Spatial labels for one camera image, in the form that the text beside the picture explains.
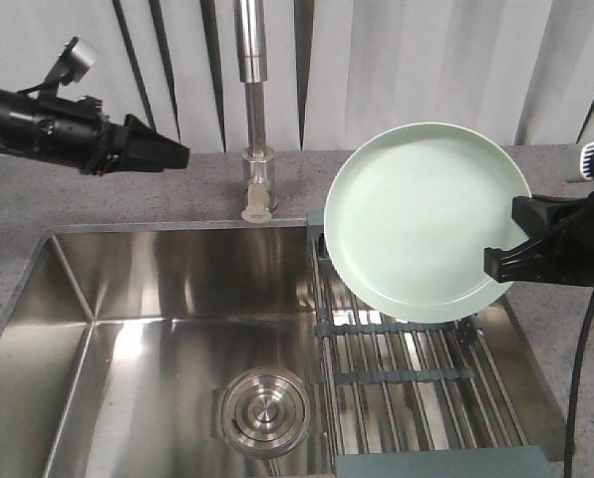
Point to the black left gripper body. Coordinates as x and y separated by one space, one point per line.
57 131

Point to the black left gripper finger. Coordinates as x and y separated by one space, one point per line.
142 139
153 157

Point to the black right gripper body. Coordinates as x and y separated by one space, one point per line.
575 247

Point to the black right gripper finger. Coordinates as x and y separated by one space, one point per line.
537 214
531 261

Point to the light green round plate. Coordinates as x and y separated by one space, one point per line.
409 215

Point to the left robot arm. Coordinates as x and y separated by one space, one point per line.
78 135

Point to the roll-up dish drying rack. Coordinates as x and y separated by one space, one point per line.
458 399

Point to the stainless steel faucet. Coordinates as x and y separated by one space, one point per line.
257 157

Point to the stainless steel sink basin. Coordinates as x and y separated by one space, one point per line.
117 340

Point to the white pleated curtain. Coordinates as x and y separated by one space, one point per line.
339 72

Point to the round metal sink drain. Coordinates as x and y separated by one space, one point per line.
263 412

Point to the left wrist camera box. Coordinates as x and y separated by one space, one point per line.
73 63

